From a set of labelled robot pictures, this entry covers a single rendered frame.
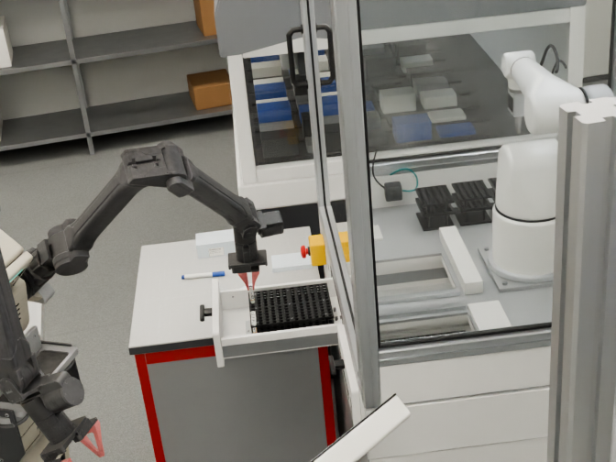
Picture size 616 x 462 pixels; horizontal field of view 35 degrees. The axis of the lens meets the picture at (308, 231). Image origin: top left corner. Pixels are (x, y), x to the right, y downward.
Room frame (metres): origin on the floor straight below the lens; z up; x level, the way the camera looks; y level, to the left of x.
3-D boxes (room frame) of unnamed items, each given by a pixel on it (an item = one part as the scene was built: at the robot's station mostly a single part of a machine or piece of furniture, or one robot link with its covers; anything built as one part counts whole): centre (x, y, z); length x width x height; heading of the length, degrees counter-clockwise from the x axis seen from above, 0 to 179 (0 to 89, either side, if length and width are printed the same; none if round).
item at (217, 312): (2.27, 0.27, 0.87); 0.29 x 0.02 x 0.11; 3
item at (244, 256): (2.25, 0.16, 1.09); 0.10 x 0.07 x 0.07; 92
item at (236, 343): (2.28, 0.06, 0.86); 0.40 x 0.26 x 0.06; 93
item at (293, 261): (2.75, 0.06, 0.77); 0.13 x 0.09 x 0.02; 92
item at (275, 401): (2.68, 0.27, 0.38); 0.62 x 0.58 x 0.76; 3
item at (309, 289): (2.28, 0.07, 0.87); 0.22 x 0.18 x 0.06; 93
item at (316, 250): (2.62, -0.02, 0.88); 0.07 x 0.05 x 0.07; 3
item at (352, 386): (1.97, -0.07, 0.87); 0.29 x 0.02 x 0.11; 3
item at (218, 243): (2.89, 0.31, 0.79); 0.13 x 0.09 x 0.05; 94
